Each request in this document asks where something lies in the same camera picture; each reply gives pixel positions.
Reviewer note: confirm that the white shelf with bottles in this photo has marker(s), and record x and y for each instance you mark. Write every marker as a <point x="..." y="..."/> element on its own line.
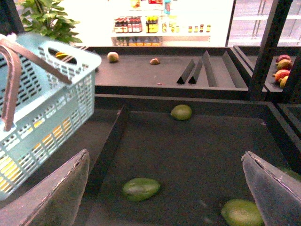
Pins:
<point x="153" y="23"/>

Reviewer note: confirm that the green potted plant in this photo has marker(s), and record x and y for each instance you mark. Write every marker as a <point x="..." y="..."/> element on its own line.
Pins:
<point x="48" y="18"/>

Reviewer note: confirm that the green mango near front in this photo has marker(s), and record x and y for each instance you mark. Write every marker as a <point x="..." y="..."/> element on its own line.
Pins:
<point x="140" y="189"/>

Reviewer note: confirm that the green mango bottom right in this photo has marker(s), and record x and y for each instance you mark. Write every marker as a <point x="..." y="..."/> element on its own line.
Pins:
<point x="239" y="212"/>

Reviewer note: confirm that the light blue plastic basket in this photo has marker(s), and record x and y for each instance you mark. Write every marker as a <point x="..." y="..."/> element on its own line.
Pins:
<point x="51" y="104"/>

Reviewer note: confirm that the green mango centre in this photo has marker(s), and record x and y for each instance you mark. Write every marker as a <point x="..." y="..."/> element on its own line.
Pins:
<point x="181" y="112"/>

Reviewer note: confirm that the black fruit display shelf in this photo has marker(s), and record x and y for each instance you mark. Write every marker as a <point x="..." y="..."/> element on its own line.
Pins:
<point x="197" y="162"/>

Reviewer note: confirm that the green mango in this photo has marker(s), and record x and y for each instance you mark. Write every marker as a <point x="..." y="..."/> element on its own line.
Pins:
<point x="140" y="189"/>
<point x="181" y="112"/>
<point x="239" y="212"/>

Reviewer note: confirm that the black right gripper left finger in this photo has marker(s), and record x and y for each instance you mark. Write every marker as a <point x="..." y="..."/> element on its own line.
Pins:
<point x="55" y="200"/>

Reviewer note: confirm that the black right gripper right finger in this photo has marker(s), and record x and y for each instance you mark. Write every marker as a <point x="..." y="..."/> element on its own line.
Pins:
<point x="277" y="195"/>

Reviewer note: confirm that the brown basket handle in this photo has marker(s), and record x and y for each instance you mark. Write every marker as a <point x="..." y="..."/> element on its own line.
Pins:
<point x="11" y="77"/>

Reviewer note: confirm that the black triangular shelf divider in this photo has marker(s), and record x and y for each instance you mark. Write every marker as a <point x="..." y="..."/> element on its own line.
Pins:
<point x="186" y="73"/>

